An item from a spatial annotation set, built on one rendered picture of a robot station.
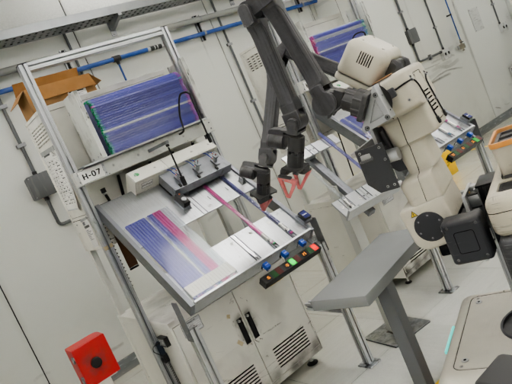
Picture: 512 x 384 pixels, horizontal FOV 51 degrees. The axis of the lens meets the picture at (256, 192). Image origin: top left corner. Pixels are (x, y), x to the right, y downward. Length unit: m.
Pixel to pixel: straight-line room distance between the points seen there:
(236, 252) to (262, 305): 0.44
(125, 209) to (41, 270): 1.53
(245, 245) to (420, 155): 0.90
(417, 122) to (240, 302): 1.26
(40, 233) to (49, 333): 0.67
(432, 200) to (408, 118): 0.28
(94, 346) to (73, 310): 1.88
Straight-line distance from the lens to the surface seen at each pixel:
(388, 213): 3.29
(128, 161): 2.58
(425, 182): 1.82
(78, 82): 2.96
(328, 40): 3.46
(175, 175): 2.59
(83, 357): 2.12
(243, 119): 4.76
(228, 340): 2.58
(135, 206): 2.53
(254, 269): 2.28
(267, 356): 2.71
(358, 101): 1.66
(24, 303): 3.93
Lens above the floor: 1.27
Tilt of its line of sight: 7 degrees down
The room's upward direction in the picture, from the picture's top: 23 degrees counter-clockwise
